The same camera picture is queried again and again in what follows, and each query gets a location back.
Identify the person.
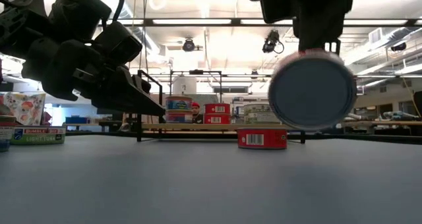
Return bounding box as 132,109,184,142
191,101,204,125

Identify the green tuna can silver lid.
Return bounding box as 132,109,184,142
267,48,359,132
243,113,282,125
12,126,67,146
243,103,274,115

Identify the blue table mat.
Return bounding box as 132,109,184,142
0,136,422,224

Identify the black left wrist camera cable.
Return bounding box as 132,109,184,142
111,0,127,22

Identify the floral printed board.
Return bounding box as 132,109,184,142
0,92,46,126

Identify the white air vent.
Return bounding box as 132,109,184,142
368,28,383,46

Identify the black ceiling camera with cable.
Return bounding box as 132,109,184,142
262,29,285,55

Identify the blue crate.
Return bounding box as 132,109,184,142
65,116,89,125

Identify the dark hanging cable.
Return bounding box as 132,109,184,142
137,0,153,73

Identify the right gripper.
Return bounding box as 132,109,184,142
292,0,354,56

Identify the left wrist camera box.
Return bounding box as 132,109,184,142
92,21,143,67

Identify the red seafood can silver lid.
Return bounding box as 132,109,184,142
204,113,231,125
237,128,288,150
204,103,231,115

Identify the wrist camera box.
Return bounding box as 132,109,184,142
92,21,143,67
258,0,294,24

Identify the blue seafood can gold lid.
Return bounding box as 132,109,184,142
0,115,16,153
166,96,194,111
166,110,194,124

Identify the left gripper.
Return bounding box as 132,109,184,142
0,0,166,115

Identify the black round ceiling camera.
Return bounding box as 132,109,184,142
182,38,196,53

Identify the white hanging ring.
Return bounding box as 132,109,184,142
148,0,167,11

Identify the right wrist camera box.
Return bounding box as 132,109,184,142
258,0,294,24

